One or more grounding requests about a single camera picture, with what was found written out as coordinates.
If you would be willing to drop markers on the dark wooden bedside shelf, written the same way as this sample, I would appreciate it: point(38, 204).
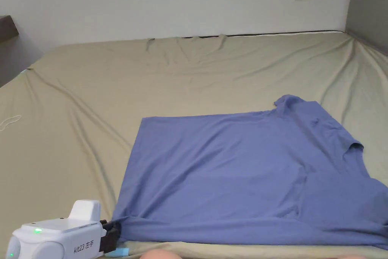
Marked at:
point(7, 37)

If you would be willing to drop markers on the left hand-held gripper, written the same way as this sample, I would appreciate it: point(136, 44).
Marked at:
point(54, 234)

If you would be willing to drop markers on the bed with beige sheet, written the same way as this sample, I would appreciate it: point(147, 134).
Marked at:
point(91, 89)

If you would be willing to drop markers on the blue shirt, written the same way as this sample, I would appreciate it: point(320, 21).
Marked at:
point(227, 165)

